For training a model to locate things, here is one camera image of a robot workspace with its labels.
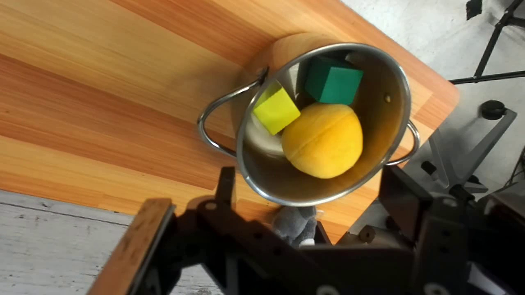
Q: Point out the grey wood plank panel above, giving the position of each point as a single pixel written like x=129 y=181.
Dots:
x=55 y=252

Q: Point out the grey plush toy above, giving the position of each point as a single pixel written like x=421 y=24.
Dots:
x=296 y=224

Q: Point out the black tripod stand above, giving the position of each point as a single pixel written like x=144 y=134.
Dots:
x=493 y=50

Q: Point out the yellow cube block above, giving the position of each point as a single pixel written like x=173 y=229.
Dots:
x=277 y=111

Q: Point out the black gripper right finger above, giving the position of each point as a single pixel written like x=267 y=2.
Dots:
x=432 y=235

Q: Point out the silver pot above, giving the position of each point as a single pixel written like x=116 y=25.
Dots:
x=273 y=178

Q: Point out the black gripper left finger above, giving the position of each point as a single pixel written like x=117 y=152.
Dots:
x=137 y=247

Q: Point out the yellow lemon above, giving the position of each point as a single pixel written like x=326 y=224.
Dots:
x=324 y=142

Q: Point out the green cube block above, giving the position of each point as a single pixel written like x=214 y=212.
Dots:
x=337 y=83

